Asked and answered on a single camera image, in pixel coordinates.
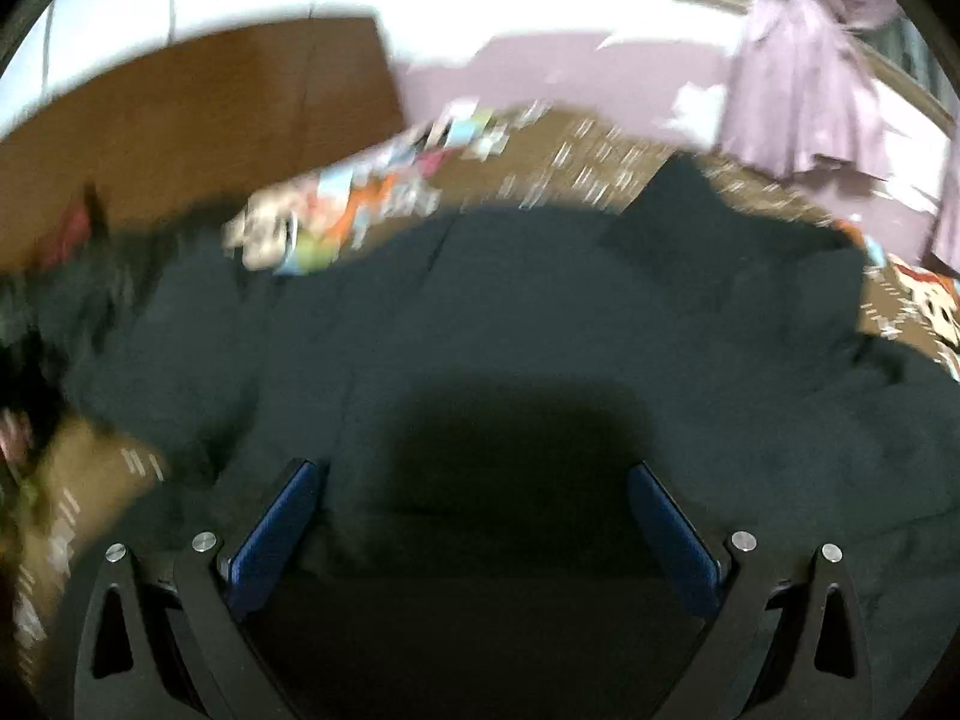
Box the black jacket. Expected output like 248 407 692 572
64 156 958 718

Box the colourful monkey print blanket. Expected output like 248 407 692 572
0 99 960 691

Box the pink curtain right panel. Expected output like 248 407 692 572
928 135 960 275

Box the pink curtain panel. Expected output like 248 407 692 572
718 0 901 181
928 135 960 275

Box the brown wooden headboard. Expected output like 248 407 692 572
2 16 405 268

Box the pink curtain left panel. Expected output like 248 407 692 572
718 0 901 181

